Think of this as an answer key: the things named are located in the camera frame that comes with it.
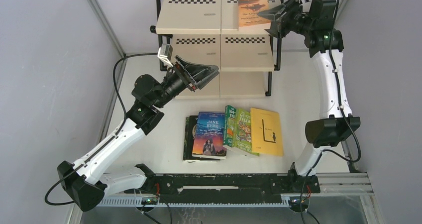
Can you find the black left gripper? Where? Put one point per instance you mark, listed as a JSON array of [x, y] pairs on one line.
[[200, 73]]

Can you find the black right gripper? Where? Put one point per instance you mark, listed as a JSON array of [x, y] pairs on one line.
[[292, 5]]

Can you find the orange paperback book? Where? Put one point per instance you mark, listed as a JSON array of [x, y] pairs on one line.
[[248, 18]]

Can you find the yellow book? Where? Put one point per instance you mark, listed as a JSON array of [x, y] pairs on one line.
[[266, 135]]

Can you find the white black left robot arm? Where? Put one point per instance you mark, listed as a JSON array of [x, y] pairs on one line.
[[85, 180]]

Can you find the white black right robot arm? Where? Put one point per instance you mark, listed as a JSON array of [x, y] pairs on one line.
[[315, 20]]

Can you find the dark black-green book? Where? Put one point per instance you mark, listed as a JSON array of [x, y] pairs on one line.
[[189, 137]]

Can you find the cream three-tier shelf rack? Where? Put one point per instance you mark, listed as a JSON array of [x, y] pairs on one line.
[[206, 32]]

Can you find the dark green treehouse book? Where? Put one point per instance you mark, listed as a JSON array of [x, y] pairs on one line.
[[229, 127]]

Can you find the light green treehouse book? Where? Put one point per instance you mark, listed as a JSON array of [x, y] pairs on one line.
[[242, 134]]

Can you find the Jane Eyre blue book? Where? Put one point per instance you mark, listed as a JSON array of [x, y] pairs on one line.
[[208, 142]]

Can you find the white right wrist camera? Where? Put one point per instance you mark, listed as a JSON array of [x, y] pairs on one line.
[[305, 5]]

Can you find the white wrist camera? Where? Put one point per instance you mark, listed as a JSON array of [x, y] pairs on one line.
[[305, 5], [165, 54]]

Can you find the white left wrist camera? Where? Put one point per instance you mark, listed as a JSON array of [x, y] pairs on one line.
[[165, 54]]

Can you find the black mounting base rail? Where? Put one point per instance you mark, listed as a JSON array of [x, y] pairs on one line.
[[226, 189]]

